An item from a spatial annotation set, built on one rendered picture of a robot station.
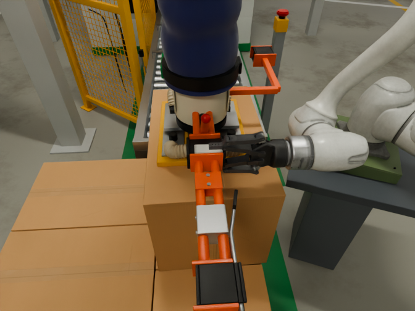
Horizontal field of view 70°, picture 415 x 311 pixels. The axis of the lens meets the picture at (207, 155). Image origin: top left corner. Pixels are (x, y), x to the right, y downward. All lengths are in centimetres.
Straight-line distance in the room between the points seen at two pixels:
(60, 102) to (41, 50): 38
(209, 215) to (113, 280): 65
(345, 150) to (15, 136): 264
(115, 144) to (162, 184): 168
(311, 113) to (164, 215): 51
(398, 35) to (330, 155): 30
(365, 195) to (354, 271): 79
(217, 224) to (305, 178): 66
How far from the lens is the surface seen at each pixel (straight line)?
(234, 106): 113
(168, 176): 89
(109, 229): 131
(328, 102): 92
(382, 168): 128
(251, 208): 88
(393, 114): 117
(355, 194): 121
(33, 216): 148
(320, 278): 185
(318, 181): 121
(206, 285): 54
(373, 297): 191
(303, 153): 77
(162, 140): 98
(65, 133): 254
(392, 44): 83
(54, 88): 232
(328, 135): 81
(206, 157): 72
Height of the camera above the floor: 160
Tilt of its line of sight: 43 degrees down
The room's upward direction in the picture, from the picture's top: straight up
